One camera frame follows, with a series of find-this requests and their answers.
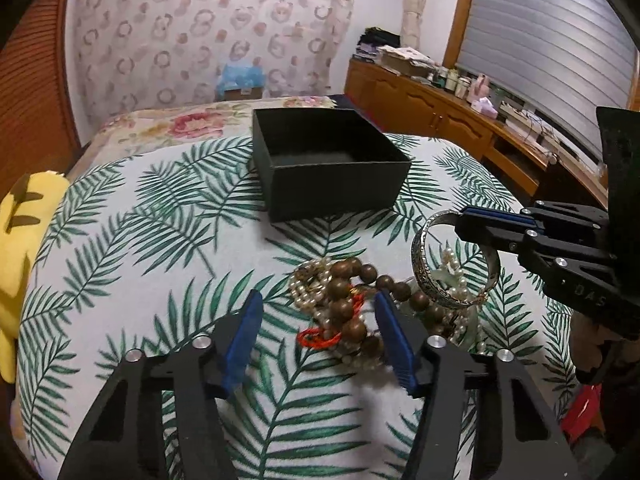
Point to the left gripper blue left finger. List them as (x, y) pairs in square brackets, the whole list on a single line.
[(236, 336)]

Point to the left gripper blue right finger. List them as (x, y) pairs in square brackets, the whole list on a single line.
[(401, 354)]

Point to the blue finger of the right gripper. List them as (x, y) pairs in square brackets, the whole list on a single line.
[(499, 230)]

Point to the silver engraved bangle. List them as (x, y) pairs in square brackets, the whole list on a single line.
[(446, 285)]

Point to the black open jewelry box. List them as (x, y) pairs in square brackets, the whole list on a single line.
[(314, 162)]

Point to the pink tissue box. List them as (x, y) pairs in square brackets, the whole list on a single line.
[(483, 106)]

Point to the palm leaf print blanket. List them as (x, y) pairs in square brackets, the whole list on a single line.
[(228, 310)]

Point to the wooden sideboard cabinet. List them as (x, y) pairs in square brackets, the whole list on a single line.
[(397, 104)]

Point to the grey window blind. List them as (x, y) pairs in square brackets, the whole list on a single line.
[(564, 57)]

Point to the stack of folded clothes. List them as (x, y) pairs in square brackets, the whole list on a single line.
[(371, 41)]

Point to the floral bed quilt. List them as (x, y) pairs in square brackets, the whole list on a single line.
[(144, 131)]

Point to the yellow plush toy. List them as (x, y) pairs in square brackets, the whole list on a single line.
[(25, 249)]

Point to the blue plush toy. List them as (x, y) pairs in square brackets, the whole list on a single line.
[(240, 82)]

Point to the brown louvered wardrobe door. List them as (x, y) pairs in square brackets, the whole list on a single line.
[(38, 131)]

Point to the patterned pink curtain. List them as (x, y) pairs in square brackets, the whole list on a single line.
[(136, 54)]

